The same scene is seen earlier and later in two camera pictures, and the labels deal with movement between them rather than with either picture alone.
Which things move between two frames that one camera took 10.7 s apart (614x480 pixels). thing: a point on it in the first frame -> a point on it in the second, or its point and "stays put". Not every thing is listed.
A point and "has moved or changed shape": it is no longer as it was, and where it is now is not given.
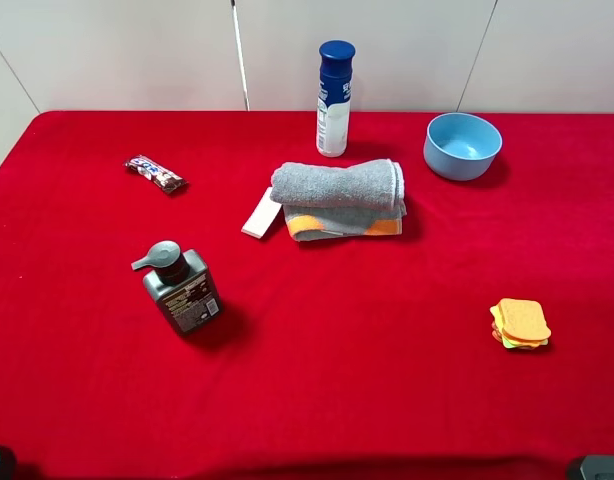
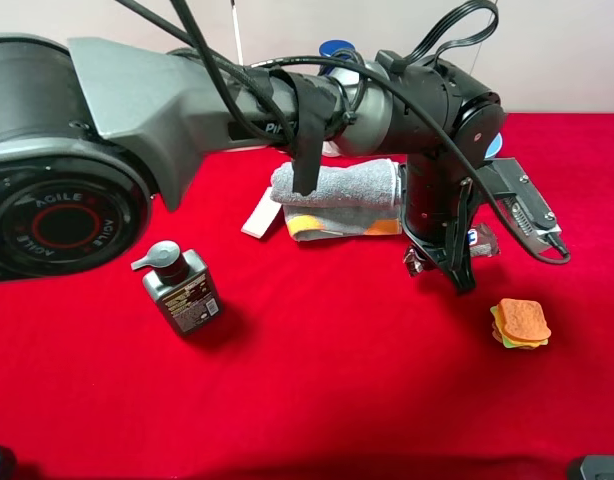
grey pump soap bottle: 182,285 stays put
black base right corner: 604,467 stays put
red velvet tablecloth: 135,333 stays put
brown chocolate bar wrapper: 167,180 has moved or changed shape
